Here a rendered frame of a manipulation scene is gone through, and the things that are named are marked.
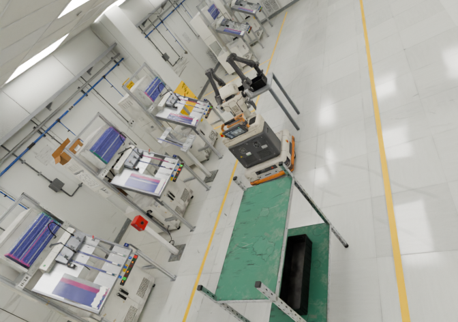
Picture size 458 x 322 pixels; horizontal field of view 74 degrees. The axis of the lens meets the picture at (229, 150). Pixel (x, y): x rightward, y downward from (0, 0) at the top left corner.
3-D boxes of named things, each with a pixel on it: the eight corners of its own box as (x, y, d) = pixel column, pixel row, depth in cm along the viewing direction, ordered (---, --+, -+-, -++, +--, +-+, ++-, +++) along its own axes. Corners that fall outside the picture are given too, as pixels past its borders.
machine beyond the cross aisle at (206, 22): (266, 45, 822) (223, -19, 739) (260, 59, 765) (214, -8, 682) (227, 68, 900) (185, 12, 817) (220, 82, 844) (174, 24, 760)
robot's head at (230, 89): (234, 92, 366) (230, 81, 369) (221, 99, 377) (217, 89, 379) (240, 93, 378) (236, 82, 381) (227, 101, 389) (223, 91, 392)
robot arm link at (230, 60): (222, 59, 373) (227, 54, 366) (227, 56, 383) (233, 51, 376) (245, 89, 379) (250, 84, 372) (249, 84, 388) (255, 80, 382)
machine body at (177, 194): (195, 193, 492) (170, 168, 465) (180, 230, 444) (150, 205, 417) (170, 201, 530) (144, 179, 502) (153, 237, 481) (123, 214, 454)
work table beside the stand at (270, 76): (299, 129, 435) (269, 86, 400) (259, 147, 470) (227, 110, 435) (300, 112, 468) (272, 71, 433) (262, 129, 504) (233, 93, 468)
